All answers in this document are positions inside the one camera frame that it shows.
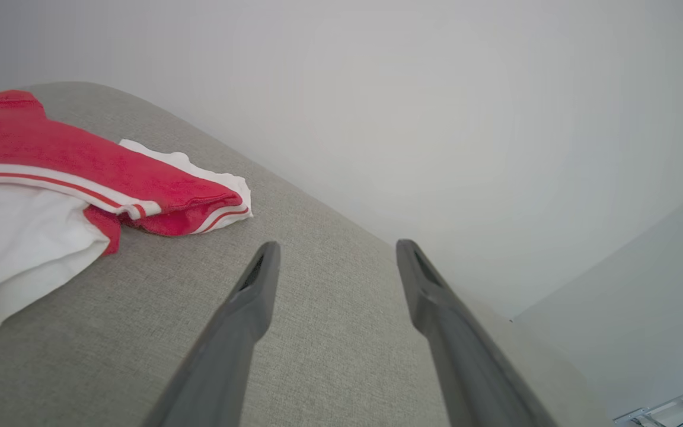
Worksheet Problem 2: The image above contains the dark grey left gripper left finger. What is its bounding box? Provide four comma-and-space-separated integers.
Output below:
143, 241, 281, 427

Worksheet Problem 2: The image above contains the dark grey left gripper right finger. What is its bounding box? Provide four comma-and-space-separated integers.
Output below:
395, 239, 558, 427

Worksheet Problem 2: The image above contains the red and white garment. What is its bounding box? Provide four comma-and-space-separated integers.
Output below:
0, 90, 253, 348

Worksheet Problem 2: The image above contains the grey fabric sofa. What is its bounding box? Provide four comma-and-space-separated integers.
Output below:
0, 82, 615, 427

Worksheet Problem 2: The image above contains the white floor cable rail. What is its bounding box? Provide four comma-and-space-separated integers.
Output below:
613, 377, 683, 427

